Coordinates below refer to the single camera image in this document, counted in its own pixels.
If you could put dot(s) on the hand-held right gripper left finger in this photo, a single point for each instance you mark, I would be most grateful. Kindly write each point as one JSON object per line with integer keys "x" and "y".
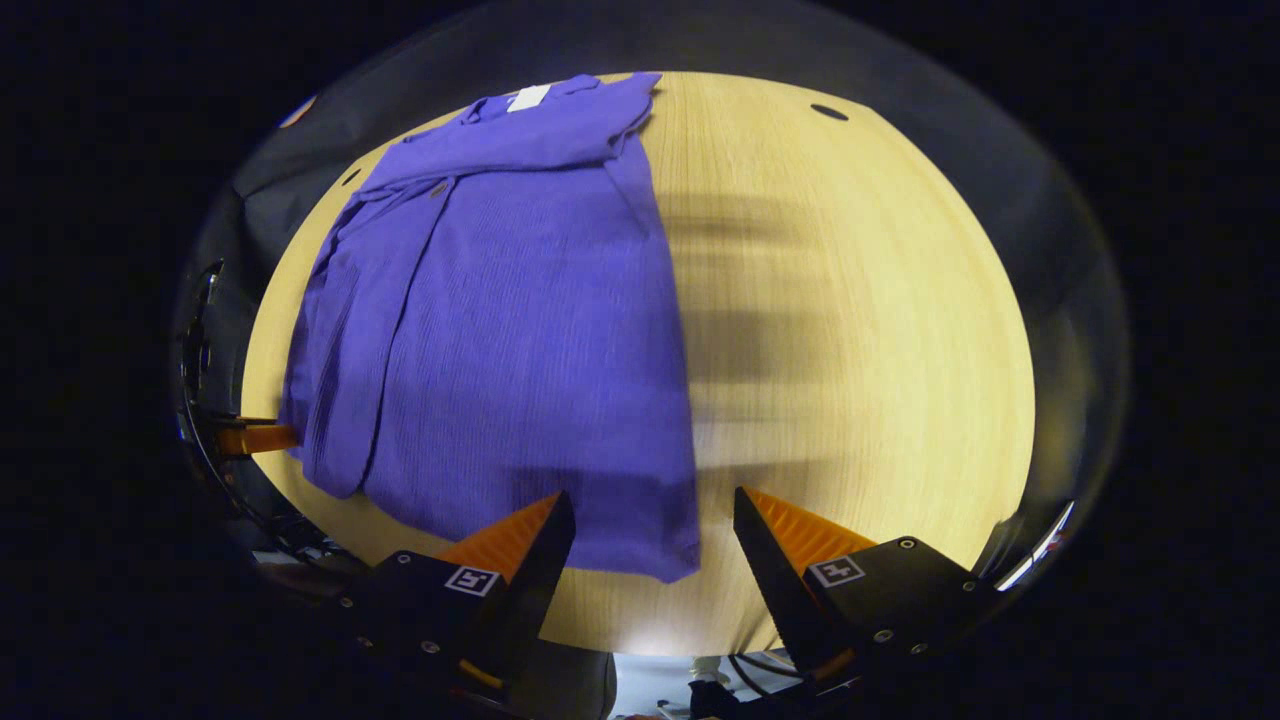
{"x": 530, "y": 590}

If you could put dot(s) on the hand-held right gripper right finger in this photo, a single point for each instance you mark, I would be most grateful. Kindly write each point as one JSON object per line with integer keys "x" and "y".
{"x": 790, "y": 600}

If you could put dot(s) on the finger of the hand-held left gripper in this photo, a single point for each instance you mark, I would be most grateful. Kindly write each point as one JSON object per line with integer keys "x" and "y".
{"x": 255, "y": 440}

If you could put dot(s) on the purple shirt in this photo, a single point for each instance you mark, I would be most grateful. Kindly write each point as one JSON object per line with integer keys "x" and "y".
{"x": 520, "y": 350}

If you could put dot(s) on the person's grey trousers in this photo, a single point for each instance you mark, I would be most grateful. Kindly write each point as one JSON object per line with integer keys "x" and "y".
{"x": 570, "y": 690}

